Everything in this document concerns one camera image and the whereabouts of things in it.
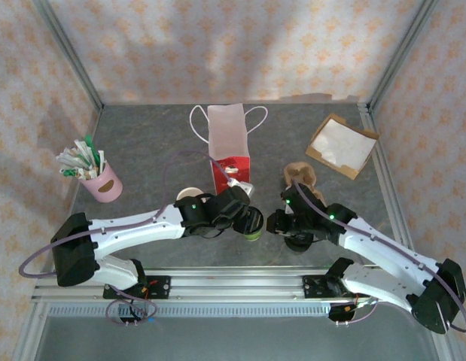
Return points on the brown pulp cup carrier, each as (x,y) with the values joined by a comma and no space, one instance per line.
(300,173)

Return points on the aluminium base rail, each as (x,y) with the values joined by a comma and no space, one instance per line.
(236,286)

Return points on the red white paper bag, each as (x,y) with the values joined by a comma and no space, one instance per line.
(230,131)

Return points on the cardboard napkin box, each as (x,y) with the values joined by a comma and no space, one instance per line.
(315,154)

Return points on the aluminium side rail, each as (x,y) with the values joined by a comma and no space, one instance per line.
(96,120)
(391,188)

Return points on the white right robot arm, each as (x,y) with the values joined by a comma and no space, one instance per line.
(387,255)

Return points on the aluminium frame post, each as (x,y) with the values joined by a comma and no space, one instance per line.
(67,52)
(402,52)

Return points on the open paper cup black sleeve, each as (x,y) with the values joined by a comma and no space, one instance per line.
(187,193)

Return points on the black plastic cup lid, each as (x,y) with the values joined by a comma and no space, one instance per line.
(298,246)

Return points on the green tipped sachet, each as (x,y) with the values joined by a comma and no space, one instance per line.
(70,173)

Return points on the white paper stirrer sachet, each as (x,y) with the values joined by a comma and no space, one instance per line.
(67,157)
(101,159)
(82,150)
(87,173)

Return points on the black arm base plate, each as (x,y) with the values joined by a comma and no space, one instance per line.
(311,287)
(161,287)

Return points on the green coffee cup black lid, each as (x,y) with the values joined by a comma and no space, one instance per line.
(253,237)

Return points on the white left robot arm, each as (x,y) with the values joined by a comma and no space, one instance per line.
(134,229)

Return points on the pink cup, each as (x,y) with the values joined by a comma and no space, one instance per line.
(104,186)

